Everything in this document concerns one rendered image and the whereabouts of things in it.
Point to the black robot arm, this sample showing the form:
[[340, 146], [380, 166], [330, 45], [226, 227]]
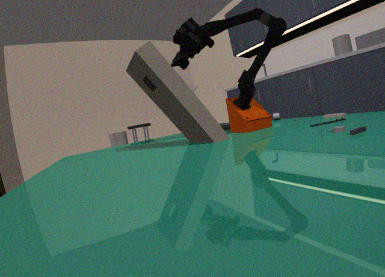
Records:
[[277, 26]]

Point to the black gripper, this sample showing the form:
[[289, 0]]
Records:
[[187, 50]]

